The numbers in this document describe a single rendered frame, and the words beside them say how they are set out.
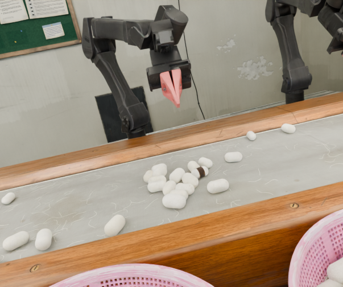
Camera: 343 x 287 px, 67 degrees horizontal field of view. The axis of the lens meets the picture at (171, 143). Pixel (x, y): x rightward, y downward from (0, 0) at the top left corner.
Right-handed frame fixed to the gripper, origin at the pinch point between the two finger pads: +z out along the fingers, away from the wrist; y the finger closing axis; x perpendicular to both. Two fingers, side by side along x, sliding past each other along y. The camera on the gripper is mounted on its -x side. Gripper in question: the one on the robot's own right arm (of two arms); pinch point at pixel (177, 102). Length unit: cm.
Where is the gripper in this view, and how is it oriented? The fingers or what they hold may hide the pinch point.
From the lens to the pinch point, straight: 56.4
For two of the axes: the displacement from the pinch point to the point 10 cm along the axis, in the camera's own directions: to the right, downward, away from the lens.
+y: 9.7, -2.2, 0.5
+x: 0.8, 5.2, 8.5
